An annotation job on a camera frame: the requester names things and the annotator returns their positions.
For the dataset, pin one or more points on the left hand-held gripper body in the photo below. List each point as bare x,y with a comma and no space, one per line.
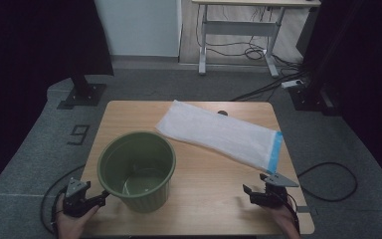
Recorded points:
76,199

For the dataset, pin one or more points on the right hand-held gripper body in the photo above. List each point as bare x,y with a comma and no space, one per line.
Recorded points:
273,195

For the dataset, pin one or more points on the green plastic bin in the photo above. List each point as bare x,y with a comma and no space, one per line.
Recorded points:
136,156

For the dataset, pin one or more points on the white bag with blue band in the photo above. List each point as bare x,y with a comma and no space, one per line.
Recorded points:
212,132

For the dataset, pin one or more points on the person's right hand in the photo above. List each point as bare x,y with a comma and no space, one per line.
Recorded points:
283,217

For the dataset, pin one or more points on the grey tape strip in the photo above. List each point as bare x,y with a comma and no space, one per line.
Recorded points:
303,209

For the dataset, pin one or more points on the black tape floor mark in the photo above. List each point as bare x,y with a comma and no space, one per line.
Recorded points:
74,136

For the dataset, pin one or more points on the black stand base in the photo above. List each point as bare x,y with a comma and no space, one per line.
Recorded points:
306,99
86,94

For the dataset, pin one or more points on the white power strip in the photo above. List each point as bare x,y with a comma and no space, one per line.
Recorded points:
291,84

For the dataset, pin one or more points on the white desk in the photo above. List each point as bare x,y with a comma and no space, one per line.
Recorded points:
242,28

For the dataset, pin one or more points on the black curtain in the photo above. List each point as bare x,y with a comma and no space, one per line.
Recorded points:
371,66
30,49

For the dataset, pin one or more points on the white partition panel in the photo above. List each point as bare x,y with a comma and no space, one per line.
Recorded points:
139,26

